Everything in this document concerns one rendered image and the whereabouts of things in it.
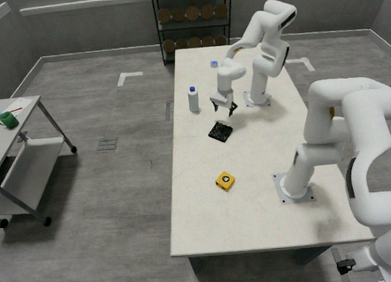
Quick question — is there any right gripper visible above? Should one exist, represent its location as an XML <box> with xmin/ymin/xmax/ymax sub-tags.
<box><xmin>212</xmin><ymin>92</ymin><xmax>238</xmax><ymax>117</ymax></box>

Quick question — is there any white bottle with blue cap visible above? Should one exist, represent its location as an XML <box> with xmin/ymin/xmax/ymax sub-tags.
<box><xmin>188</xmin><ymin>87</ymin><xmax>199</xmax><ymax>112</ymax></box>

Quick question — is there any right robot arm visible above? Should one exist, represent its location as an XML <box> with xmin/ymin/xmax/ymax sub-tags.
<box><xmin>210</xmin><ymin>0</ymin><xmax>296</xmax><ymax>106</ymax></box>

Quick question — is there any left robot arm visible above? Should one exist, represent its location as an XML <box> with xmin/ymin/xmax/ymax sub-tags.
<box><xmin>280</xmin><ymin>78</ymin><xmax>391</xmax><ymax>282</ymax></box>

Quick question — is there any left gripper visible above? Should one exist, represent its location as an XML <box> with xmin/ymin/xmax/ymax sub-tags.
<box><xmin>337</xmin><ymin>244</ymin><xmax>380</xmax><ymax>275</ymax></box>

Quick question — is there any black knob box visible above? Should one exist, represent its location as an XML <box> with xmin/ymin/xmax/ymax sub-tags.
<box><xmin>208</xmin><ymin>122</ymin><xmax>233</xmax><ymax>143</ymax></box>

